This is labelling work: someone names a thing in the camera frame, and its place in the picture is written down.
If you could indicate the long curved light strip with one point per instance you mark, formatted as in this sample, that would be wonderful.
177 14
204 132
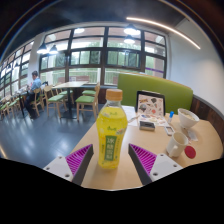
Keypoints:
166 28

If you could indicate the white bowl with noodles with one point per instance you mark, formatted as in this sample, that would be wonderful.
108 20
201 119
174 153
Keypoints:
187 119

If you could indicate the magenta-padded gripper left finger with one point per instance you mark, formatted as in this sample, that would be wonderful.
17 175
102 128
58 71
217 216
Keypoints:
78 159

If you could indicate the green upholstered bench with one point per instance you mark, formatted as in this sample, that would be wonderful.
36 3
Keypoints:
166 90

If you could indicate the person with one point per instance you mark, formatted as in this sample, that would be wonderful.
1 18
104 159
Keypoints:
33 90

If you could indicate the flat round red coaster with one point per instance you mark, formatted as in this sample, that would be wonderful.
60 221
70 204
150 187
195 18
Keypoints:
190 152

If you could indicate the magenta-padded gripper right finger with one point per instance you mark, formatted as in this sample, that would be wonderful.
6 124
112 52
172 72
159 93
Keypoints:
145 159

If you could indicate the white cup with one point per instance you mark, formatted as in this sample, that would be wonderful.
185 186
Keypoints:
176 143

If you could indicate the white sticker sheet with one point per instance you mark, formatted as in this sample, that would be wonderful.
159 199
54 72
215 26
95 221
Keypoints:
153 119

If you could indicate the small blue-capped bottle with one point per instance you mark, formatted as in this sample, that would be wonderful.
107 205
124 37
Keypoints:
170 117

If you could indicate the white paper sheet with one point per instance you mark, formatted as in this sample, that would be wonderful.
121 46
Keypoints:
130 115

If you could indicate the wooden chairs with green seats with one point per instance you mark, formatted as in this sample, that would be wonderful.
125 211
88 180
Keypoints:
85 99

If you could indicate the sticker-covered black tablet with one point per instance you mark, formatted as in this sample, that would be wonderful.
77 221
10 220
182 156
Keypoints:
150 103

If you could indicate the yellow drink bottle orange cap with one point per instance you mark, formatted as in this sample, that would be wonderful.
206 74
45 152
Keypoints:
111 130

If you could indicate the wooden dining table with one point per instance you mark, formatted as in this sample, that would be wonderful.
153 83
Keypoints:
70 85

